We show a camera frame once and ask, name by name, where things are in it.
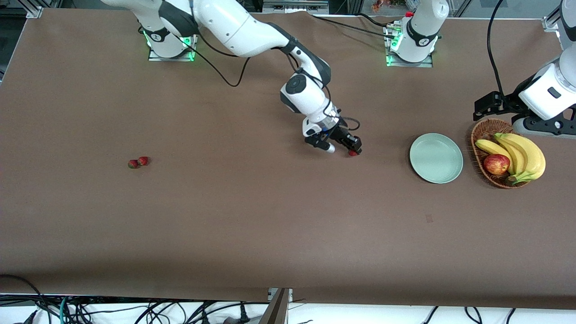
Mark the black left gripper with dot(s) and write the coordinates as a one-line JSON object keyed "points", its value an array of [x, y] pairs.
{"points": [[510, 101]]}

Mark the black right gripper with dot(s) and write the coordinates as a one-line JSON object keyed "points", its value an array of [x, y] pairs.
{"points": [[344, 134]]}

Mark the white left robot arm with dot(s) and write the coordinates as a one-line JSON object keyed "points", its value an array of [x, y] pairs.
{"points": [[423, 27]]}

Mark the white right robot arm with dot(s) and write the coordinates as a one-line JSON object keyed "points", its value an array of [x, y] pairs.
{"points": [[234, 27]]}

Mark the pale green round plate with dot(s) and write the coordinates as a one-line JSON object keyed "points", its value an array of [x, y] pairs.
{"points": [[435, 158]]}

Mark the brown wicker basket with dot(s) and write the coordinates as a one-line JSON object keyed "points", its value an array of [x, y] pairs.
{"points": [[481, 132]]}

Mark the red apple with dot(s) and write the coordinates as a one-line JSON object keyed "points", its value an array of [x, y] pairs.
{"points": [[496, 164]]}

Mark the yellow banana bunch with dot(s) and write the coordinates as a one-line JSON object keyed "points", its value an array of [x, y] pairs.
{"points": [[528, 155]]}

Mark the brown table cover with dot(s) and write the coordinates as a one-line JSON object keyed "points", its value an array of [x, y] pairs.
{"points": [[288, 225]]}

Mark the orange background object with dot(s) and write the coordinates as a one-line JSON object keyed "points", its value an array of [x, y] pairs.
{"points": [[387, 4]]}

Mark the grey metal rack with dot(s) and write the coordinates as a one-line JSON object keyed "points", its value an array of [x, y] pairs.
{"points": [[294, 5]]}

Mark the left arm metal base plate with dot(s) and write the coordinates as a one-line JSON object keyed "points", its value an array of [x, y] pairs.
{"points": [[425, 64]]}

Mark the aluminium frame corner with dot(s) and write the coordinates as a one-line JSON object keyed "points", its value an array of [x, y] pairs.
{"points": [[550, 23], [33, 11]]}

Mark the brown wooden post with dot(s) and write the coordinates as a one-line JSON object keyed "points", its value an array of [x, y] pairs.
{"points": [[276, 310]]}

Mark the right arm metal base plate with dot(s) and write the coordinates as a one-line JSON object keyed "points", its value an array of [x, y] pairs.
{"points": [[155, 56]]}

